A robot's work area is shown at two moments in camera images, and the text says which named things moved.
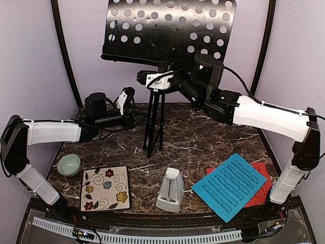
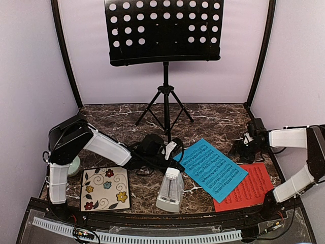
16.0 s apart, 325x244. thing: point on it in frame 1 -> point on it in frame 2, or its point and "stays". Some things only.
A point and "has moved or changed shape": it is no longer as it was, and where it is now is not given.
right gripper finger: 141,76 -> 247,158
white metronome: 171,190 stays
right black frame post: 264,48 stays
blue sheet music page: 227,188 -> 215,171
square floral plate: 105,188 stays
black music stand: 163,33 has moved or changed shape
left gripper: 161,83 -> 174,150
